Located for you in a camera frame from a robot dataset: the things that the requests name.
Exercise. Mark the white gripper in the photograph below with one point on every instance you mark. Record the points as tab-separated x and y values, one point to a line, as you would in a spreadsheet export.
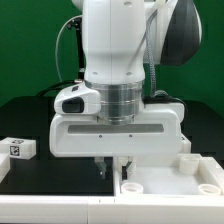
155	130

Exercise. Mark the white square table top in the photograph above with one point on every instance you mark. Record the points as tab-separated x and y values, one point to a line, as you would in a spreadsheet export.
185	174

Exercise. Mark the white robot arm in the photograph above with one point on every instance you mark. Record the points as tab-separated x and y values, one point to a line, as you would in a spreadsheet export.
106	114

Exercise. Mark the white front fence rail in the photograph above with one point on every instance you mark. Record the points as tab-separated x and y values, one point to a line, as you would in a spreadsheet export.
111	210

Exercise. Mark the white fence rail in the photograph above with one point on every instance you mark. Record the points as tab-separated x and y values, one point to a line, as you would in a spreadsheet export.
111	210
4	166

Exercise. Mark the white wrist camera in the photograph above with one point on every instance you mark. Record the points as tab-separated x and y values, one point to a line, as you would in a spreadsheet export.
77	99

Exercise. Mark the white left fence rail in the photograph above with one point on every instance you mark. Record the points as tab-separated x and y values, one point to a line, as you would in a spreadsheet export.
4	166

